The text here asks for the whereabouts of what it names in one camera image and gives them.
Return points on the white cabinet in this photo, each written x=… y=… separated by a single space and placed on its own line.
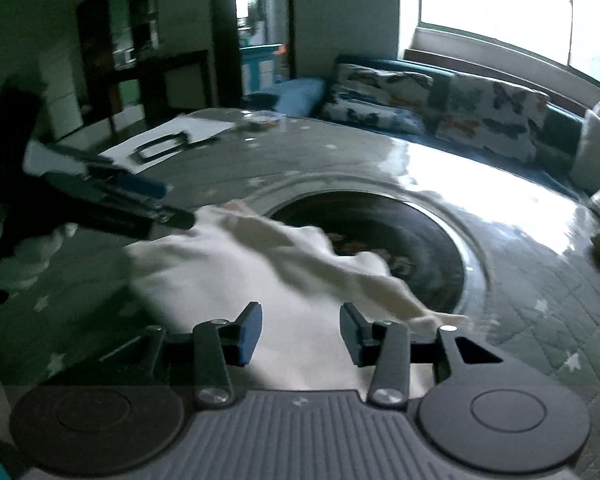
x=62 y=95

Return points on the teal sofa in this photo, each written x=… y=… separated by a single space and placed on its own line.
x=300 y=95

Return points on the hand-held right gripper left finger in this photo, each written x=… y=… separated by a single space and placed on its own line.
x=247 y=332

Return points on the butterfly print cushion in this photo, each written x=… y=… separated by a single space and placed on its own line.
x=490 y=115
x=375 y=100

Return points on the green framed window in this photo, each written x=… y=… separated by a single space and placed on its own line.
x=505 y=5

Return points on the blue cabinet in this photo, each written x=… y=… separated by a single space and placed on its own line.
x=260 y=67

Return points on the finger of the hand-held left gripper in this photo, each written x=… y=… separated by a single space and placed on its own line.
x=145 y=186
x=175 y=219

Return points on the dark shelf cabinet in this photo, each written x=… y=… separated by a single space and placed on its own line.
x=120 y=40

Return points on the dark wooden side table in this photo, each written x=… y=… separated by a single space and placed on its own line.
x=180 y=85

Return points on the dark wooden door frame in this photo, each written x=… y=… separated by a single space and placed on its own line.
x=225 y=35

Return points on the cream knit garment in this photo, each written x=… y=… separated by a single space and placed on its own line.
x=205 y=260

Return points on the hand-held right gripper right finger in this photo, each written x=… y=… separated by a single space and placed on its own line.
x=352 y=332

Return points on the small clear plastic box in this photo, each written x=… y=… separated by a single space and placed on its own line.
x=262 y=120

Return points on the white paper sheet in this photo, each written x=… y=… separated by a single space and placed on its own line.
x=200 y=127

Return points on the round glass turntable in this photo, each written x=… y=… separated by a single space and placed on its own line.
x=405 y=240

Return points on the grey pillow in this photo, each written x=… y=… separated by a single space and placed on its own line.
x=597 y=150

